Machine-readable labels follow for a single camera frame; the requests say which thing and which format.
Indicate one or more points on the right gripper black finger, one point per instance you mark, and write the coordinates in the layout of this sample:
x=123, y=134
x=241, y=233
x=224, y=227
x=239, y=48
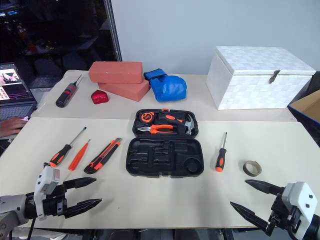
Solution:
x=267, y=187
x=252, y=216

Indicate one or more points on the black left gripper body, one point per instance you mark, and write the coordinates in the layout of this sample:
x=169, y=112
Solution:
x=53, y=202

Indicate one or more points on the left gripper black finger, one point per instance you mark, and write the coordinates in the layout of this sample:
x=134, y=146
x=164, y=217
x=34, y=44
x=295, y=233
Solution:
x=83, y=206
x=80, y=181

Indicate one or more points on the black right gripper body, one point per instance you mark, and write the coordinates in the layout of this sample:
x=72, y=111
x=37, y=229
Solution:
x=278, y=217

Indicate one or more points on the slim orange test pen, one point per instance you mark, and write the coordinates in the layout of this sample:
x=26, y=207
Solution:
x=78, y=156

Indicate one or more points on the dark tape roll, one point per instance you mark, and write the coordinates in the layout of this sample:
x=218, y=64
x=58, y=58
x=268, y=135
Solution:
x=247, y=168

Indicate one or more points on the black-orange utility knife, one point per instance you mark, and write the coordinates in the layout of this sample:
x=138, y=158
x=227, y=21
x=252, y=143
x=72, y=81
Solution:
x=102, y=157

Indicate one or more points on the long black-orange screwdriver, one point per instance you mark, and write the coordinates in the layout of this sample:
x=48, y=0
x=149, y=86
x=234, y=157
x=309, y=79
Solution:
x=61, y=153

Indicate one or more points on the short black-orange screwdriver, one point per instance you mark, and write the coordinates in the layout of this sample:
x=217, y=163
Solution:
x=220, y=157

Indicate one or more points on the black plastic case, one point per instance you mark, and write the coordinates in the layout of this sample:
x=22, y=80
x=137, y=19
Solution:
x=165, y=160

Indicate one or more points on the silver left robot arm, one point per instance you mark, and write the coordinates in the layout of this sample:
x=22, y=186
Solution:
x=12, y=205

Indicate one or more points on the person's bare hand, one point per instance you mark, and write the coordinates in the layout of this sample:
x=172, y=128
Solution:
x=11, y=126

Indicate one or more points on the red heart-shaped box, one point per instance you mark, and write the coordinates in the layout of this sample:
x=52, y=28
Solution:
x=100, y=97

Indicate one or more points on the black-red precision screwdriver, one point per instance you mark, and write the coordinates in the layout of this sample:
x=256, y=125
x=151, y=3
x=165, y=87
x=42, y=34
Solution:
x=66, y=93

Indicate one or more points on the blue cardboard box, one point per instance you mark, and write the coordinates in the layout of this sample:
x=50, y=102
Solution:
x=308, y=107

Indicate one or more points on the orange black tape measure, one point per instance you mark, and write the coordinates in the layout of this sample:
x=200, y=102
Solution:
x=147, y=117

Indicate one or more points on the white woven storage box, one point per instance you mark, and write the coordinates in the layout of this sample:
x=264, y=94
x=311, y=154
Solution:
x=255, y=87

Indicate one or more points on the red brick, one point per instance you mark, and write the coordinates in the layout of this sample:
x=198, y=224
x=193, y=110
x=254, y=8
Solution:
x=127, y=90
x=115, y=72

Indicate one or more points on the open laptop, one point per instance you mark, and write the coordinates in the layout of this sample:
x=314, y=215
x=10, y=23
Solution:
x=12, y=92

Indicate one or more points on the metal box clasp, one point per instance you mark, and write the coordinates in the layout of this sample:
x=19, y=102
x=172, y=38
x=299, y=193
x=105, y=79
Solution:
x=274, y=75

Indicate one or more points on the blue boxing glove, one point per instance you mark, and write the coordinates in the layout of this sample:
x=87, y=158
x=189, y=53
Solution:
x=170, y=87

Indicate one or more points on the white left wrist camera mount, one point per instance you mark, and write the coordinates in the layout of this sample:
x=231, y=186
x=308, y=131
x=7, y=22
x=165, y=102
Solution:
x=46, y=180

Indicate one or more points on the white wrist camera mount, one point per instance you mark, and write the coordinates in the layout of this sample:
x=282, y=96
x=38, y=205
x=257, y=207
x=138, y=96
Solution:
x=302, y=197
x=46, y=180

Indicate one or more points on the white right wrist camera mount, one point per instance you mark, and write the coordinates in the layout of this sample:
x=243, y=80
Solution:
x=302, y=197

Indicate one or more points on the grey window frame post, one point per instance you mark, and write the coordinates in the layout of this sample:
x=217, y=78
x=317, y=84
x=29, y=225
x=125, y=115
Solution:
x=113, y=30

